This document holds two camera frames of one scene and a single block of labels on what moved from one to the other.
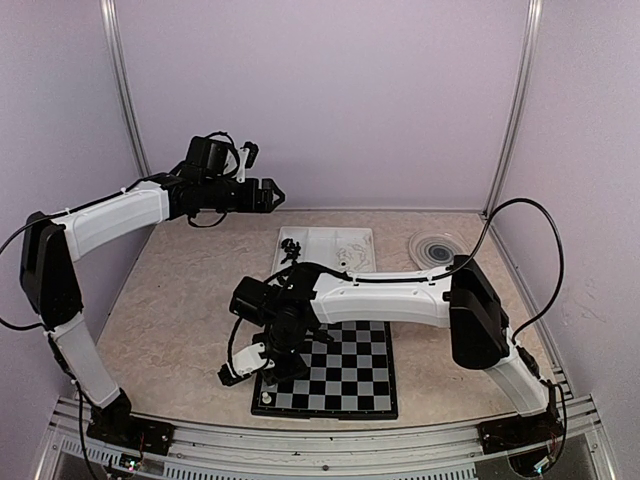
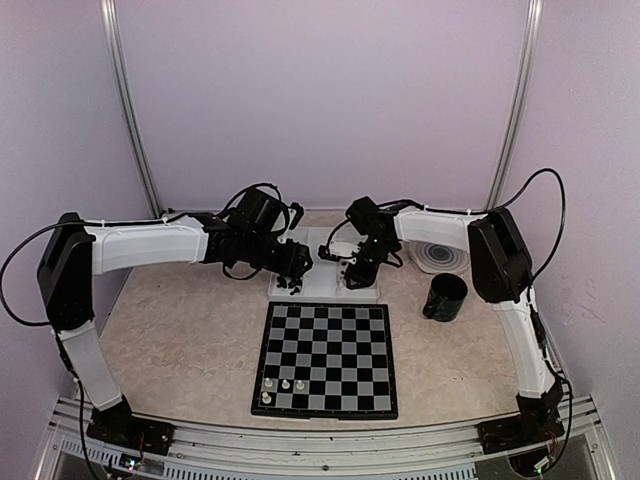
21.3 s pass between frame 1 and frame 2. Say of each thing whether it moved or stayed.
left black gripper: moved
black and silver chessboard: stayed
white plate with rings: stayed
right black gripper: moved
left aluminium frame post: stayed
